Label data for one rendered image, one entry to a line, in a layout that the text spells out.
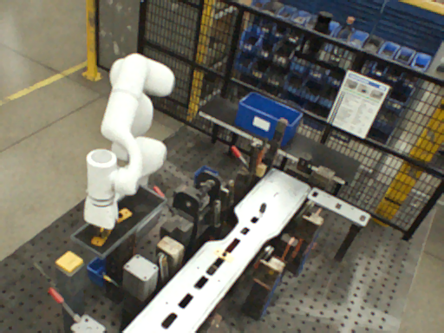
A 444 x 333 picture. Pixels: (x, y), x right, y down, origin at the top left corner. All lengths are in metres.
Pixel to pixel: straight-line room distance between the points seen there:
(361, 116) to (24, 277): 1.75
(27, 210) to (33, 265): 1.29
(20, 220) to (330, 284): 2.08
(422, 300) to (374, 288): 1.19
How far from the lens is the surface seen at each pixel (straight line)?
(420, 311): 3.42
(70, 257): 1.49
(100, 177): 1.31
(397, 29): 3.68
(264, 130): 2.38
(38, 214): 3.29
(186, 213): 1.75
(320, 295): 2.18
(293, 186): 2.19
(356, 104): 2.37
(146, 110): 1.71
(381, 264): 2.47
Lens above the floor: 2.30
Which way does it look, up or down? 44 degrees down
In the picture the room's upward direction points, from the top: 12 degrees clockwise
